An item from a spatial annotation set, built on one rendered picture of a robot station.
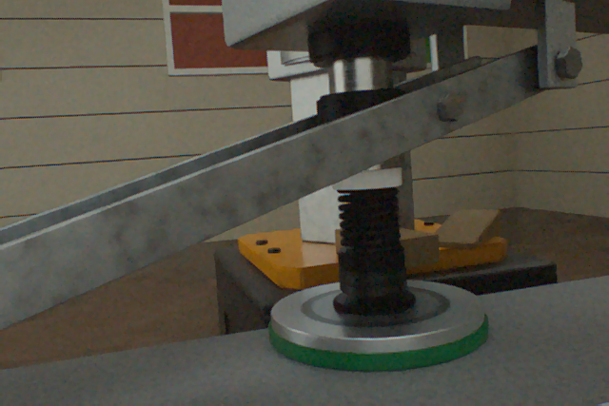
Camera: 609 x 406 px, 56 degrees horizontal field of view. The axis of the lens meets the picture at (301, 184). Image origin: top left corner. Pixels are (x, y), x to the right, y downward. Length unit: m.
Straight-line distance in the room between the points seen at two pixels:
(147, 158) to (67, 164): 0.82
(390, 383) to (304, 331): 0.09
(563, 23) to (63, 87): 6.11
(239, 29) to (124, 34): 6.04
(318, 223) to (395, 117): 0.77
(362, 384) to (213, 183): 0.20
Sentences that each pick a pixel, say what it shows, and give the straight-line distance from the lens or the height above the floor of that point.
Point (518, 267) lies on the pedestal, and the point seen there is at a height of 0.74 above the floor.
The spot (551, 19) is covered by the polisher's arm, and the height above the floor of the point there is 1.11.
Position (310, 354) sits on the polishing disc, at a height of 0.81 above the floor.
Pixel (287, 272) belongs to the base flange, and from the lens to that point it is 1.06.
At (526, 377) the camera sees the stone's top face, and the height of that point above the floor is 0.80.
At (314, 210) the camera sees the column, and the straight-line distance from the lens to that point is 1.28.
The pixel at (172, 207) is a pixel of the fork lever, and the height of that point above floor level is 0.96.
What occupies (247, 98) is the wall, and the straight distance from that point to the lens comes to 6.68.
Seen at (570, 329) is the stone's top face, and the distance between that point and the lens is 0.62.
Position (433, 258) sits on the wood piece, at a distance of 1.02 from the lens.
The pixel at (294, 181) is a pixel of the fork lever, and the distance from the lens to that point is 0.47.
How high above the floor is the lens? 1.00
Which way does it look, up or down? 4 degrees down
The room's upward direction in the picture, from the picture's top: 4 degrees counter-clockwise
